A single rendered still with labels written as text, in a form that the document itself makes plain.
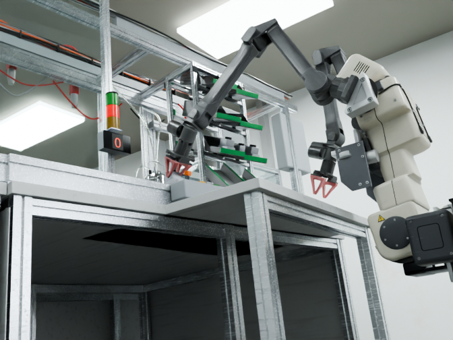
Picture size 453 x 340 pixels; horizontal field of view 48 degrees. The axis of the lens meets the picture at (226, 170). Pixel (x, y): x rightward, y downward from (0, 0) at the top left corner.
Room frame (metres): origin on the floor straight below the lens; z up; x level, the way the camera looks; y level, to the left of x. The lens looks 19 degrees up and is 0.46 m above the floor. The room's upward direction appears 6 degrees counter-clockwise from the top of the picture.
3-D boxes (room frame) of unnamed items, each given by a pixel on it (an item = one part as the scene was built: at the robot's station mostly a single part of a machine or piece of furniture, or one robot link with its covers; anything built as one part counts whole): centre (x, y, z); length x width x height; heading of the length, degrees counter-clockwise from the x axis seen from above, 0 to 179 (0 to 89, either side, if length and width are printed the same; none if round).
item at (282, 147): (3.51, -0.49, 1.43); 0.30 x 0.09 x 1.13; 139
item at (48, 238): (2.13, 0.54, 0.85); 1.50 x 1.41 x 0.03; 139
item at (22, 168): (1.53, 0.27, 0.91); 0.89 x 0.06 x 0.11; 139
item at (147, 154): (3.16, 0.50, 1.56); 0.09 x 0.04 x 1.39; 139
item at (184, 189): (1.63, 0.09, 0.93); 0.21 x 0.07 x 0.06; 139
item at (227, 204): (1.84, -0.03, 0.84); 0.90 x 0.70 x 0.03; 147
